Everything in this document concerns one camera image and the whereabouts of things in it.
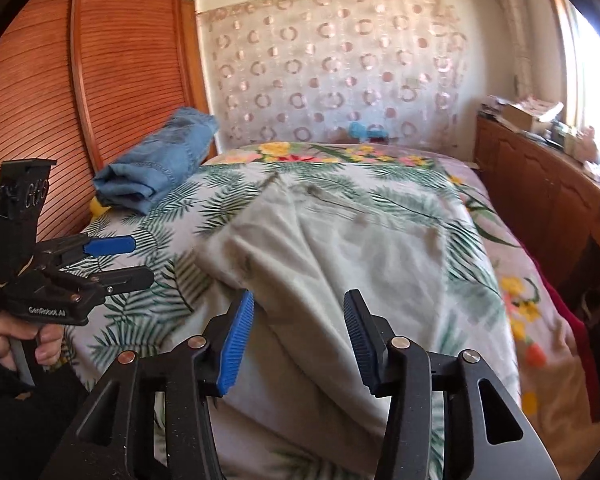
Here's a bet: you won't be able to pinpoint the dark red cloth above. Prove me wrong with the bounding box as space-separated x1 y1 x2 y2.
545 260 600 422

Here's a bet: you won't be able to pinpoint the folded blue jeans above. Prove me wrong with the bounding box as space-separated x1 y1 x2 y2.
92 106 221 217

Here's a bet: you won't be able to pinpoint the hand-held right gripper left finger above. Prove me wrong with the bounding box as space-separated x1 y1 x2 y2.
40 287 256 480

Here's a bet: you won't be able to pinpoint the wooden slatted wardrobe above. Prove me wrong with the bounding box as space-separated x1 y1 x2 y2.
0 0 217 281

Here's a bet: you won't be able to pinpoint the circle print sheer curtain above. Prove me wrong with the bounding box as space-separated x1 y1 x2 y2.
197 0 469 152

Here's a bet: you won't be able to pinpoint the open cardboard box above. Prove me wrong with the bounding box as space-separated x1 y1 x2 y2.
500 101 564 132

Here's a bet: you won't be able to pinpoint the white lace drape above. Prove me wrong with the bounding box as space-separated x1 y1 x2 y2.
495 0 552 96

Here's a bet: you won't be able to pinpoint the leaf print bed sheet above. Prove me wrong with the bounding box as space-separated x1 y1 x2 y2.
60 157 523 480

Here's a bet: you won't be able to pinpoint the light blue bag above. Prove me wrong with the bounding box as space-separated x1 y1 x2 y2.
349 121 391 143

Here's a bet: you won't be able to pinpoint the grey pants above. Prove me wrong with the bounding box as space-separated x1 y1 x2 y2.
196 172 451 442

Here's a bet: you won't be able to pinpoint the floral blanket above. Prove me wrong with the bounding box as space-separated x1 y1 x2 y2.
202 140 588 466

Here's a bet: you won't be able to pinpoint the wooden side cabinet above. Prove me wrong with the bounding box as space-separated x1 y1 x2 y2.
475 110 600 311

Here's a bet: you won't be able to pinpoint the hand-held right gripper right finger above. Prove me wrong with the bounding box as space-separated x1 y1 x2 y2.
342 289 563 480

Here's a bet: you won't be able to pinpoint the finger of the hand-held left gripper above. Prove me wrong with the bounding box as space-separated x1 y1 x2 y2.
35 236 137 267
47 266 156 297

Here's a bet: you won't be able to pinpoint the wooden framed window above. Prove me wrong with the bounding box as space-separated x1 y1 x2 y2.
552 0 600 173

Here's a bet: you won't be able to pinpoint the pile of cabinet top items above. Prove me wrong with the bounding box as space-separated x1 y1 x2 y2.
480 95 600 187

